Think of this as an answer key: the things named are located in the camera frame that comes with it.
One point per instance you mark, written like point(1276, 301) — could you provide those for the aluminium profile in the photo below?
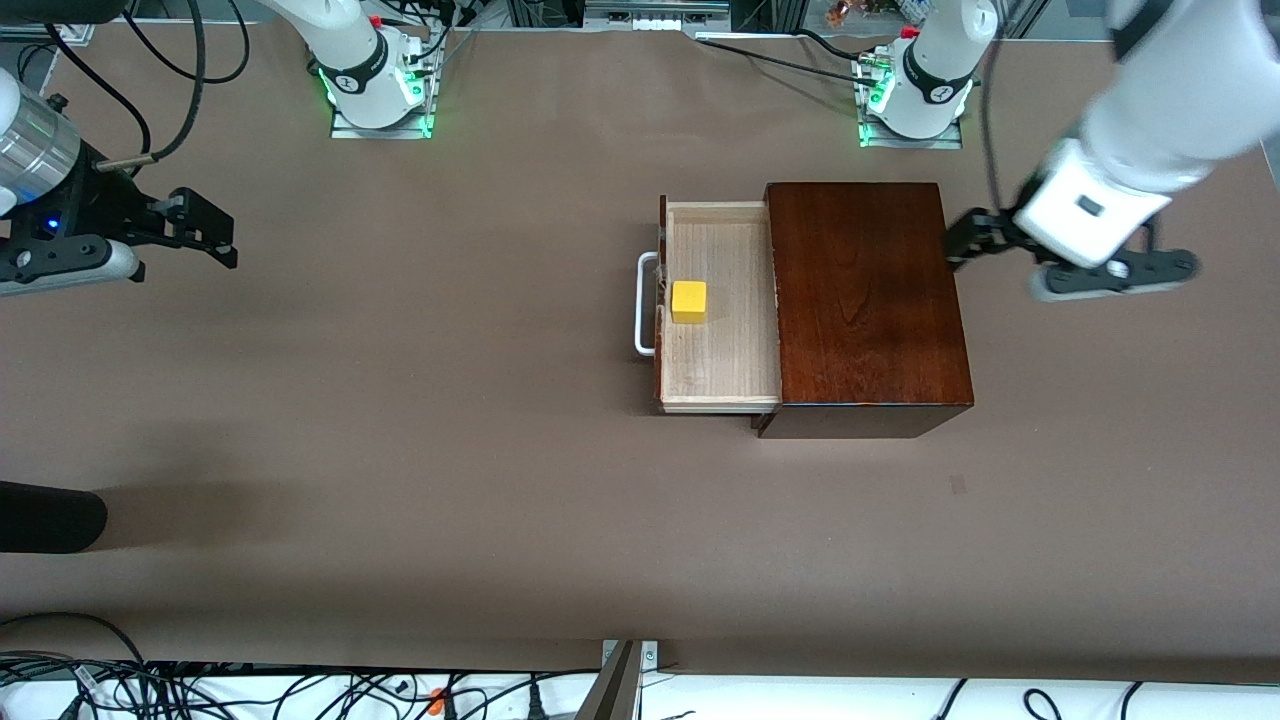
point(70, 35)

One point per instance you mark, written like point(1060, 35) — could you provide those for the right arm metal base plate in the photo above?
point(345, 132)

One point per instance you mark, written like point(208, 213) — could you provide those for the black cylindrical object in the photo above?
point(50, 517)

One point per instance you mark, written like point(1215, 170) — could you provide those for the silver box with white plugs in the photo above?
point(655, 10)

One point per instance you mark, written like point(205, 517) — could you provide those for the aluminium bracket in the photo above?
point(650, 655)

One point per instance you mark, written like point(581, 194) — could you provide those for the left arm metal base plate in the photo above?
point(950, 142)

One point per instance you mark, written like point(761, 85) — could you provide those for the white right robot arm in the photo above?
point(375, 105)

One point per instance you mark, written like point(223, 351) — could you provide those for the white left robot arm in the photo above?
point(1180, 100)

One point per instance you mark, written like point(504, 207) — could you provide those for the yellow block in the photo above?
point(689, 300)

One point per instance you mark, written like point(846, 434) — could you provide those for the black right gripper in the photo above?
point(103, 203)

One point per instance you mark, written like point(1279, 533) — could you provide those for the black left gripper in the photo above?
point(985, 236)

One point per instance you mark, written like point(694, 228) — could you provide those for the grey stand pole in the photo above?
point(612, 695)

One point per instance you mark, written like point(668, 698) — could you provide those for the dark wooden drawer cabinet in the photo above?
point(870, 290)

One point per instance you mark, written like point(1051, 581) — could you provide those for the orange connector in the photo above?
point(437, 700)

